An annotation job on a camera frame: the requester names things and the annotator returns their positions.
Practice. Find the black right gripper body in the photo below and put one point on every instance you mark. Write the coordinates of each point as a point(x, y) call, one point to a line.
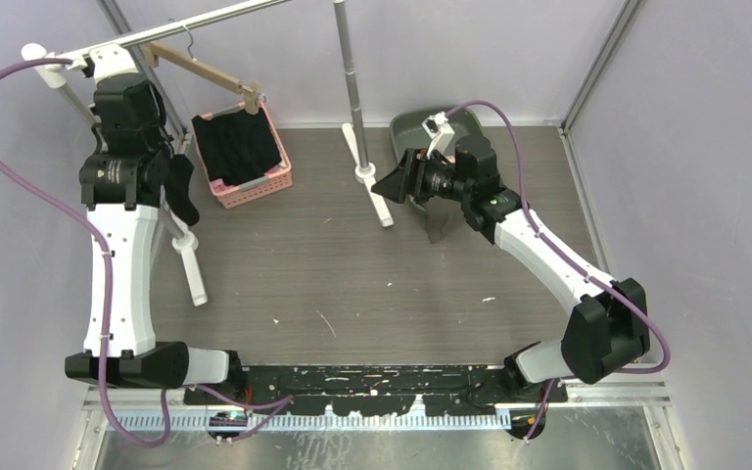
point(435, 179)

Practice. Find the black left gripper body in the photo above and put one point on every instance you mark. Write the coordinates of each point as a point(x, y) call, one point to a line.
point(163, 143)

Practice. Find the grey-brown underwear with beige waistband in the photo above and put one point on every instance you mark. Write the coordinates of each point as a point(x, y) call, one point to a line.
point(442, 217)

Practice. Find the beige clip hanger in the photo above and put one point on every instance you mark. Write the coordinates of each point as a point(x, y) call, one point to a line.
point(251, 92)

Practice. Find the black underwear with beige waistband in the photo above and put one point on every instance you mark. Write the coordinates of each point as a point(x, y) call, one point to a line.
point(176, 187)

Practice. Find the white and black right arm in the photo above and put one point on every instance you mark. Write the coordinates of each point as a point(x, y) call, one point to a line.
point(606, 329)

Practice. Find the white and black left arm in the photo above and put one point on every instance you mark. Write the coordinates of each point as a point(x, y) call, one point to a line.
point(133, 183)

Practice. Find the grey-green plastic tub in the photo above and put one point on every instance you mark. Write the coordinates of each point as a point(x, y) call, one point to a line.
point(406, 130)

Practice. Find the black clothes in basket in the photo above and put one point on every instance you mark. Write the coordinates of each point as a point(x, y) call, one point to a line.
point(236, 147)

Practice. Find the white and metal clothes rack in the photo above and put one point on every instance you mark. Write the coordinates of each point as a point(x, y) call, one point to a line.
point(365, 171)

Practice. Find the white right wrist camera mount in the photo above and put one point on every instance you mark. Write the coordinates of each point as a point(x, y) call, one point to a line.
point(440, 132)

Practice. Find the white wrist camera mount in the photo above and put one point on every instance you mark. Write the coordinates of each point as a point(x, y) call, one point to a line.
point(440, 132)
point(101, 62)

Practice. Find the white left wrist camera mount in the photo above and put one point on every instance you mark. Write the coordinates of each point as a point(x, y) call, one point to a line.
point(101, 62)

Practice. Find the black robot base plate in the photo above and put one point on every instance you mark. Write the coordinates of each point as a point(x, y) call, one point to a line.
point(380, 390)

